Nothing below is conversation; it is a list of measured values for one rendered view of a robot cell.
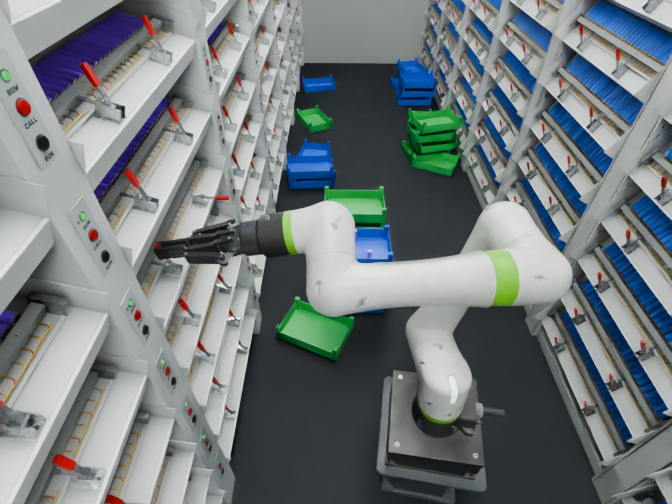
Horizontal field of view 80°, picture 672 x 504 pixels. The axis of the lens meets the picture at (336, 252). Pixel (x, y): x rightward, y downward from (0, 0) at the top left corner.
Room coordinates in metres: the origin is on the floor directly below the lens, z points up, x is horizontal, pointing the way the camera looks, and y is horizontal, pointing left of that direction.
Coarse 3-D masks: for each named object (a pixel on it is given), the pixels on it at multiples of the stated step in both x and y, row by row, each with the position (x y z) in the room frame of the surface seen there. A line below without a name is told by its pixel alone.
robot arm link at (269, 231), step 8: (264, 216) 0.64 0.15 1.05; (272, 216) 0.64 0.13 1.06; (280, 216) 0.63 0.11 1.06; (264, 224) 0.62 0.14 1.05; (272, 224) 0.62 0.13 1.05; (280, 224) 0.61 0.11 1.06; (256, 232) 0.62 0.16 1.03; (264, 232) 0.60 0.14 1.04; (272, 232) 0.60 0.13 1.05; (280, 232) 0.60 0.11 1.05; (264, 240) 0.59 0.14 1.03; (272, 240) 0.59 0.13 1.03; (280, 240) 0.59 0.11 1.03; (264, 248) 0.59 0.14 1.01; (272, 248) 0.59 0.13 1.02; (280, 248) 0.59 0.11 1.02; (272, 256) 0.60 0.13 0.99; (280, 256) 0.63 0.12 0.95
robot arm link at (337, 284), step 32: (320, 256) 0.55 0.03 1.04; (352, 256) 0.56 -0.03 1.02; (448, 256) 0.58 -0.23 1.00; (480, 256) 0.57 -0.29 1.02; (320, 288) 0.49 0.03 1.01; (352, 288) 0.49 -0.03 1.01; (384, 288) 0.50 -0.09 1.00; (416, 288) 0.50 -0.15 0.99; (448, 288) 0.51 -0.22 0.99; (480, 288) 0.51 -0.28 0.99
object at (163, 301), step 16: (208, 160) 1.08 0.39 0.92; (224, 160) 1.08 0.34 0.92; (208, 176) 1.03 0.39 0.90; (192, 192) 0.93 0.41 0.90; (208, 192) 0.95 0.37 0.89; (192, 208) 0.87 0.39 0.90; (208, 208) 0.88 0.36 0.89; (176, 224) 0.79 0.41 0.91; (192, 224) 0.81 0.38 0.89; (144, 288) 0.57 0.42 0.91; (160, 288) 0.58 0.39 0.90; (176, 288) 0.59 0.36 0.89; (160, 304) 0.54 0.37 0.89; (176, 304) 0.58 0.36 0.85; (160, 320) 0.47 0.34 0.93
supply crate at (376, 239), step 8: (360, 232) 1.40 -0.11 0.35; (368, 232) 1.40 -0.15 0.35; (376, 232) 1.40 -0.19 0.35; (384, 232) 1.39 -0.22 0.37; (360, 240) 1.38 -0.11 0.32; (368, 240) 1.38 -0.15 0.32; (376, 240) 1.38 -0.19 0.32; (384, 240) 1.38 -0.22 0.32; (360, 248) 1.33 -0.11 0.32; (368, 248) 1.33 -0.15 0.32; (376, 248) 1.33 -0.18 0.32; (384, 248) 1.33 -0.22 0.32; (360, 256) 1.27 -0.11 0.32; (376, 256) 1.28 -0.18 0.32; (384, 256) 1.28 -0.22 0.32; (392, 256) 1.21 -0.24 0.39
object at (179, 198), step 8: (192, 168) 1.01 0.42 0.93; (192, 176) 0.97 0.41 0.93; (184, 184) 0.93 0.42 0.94; (184, 192) 0.89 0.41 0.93; (176, 200) 0.85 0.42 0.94; (176, 208) 0.82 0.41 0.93; (184, 208) 0.85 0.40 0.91; (168, 216) 0.79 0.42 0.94; (176, 216) 0.81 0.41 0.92; (168, 224) 0.76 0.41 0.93; (160, 232) 0.72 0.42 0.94; (168, 232) 0.74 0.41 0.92; (160, 240) 0.70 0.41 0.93; (152, 248) 0.67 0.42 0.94; (152, 256) 0.64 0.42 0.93; (144, 264) 0.62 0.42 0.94; (144, 272) 0.59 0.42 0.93; (152, 280) 0.59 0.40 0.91
